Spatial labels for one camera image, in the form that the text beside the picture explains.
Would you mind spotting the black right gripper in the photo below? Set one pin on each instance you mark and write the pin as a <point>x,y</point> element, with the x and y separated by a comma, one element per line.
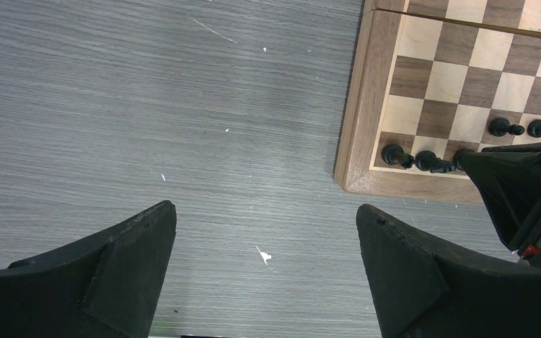
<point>508,179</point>

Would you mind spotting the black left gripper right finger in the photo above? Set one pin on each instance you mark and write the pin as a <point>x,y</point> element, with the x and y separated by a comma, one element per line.
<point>425,286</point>

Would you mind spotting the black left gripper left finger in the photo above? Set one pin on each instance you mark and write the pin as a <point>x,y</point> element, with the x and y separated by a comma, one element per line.
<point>105,285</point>

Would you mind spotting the black knight piece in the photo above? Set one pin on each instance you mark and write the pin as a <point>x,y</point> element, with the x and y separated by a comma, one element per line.
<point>427,161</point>

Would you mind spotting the black chess piece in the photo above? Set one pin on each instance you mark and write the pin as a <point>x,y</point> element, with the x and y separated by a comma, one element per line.
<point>393,154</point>

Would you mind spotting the wooden chess board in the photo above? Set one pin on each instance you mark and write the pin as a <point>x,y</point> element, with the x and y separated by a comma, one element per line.
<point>432,75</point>

